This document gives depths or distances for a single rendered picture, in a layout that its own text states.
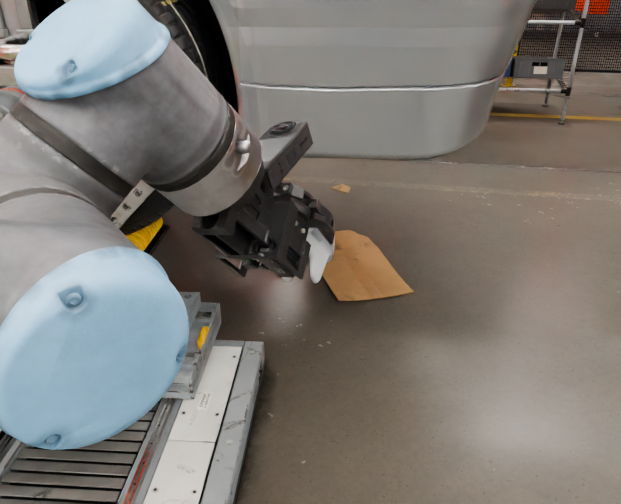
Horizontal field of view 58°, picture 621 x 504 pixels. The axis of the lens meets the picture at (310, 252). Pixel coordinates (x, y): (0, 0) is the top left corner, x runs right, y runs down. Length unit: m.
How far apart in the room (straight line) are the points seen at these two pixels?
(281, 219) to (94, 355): 0.29
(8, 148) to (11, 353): 0.18
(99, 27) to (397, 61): 0.89
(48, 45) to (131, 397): 0.23
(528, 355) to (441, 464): 0.58
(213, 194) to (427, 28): 0.83
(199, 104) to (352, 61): 0.82
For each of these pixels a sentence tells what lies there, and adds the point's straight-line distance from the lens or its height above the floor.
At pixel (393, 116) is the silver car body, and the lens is 1.22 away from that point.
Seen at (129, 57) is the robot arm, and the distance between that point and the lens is 0.37.
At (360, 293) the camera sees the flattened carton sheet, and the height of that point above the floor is 0.01.
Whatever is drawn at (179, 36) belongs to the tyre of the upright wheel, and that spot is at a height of 1.00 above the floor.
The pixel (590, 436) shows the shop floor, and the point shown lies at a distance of 1.75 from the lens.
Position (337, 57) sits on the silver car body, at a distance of 1.20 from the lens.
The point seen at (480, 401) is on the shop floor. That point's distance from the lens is 1.74.
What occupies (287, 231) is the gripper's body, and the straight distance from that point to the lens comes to 0.51.
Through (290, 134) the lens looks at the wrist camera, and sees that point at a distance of 0.56.
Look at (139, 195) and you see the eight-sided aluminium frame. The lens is 1.27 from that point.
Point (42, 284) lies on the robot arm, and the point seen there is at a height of 1.02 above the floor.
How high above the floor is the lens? 1.13
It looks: 28 degrees down
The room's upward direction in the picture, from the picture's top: straight up
